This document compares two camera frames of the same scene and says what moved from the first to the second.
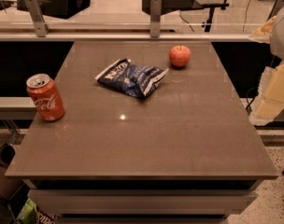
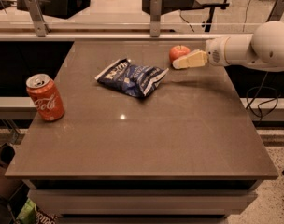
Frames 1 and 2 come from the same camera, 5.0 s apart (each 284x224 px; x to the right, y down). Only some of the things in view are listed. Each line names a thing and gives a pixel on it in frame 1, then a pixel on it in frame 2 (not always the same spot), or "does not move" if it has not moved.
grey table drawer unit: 142,201 does not move
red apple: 179,55 does not move
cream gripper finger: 275,94 -> 215,54
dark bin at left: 4,188 does not move
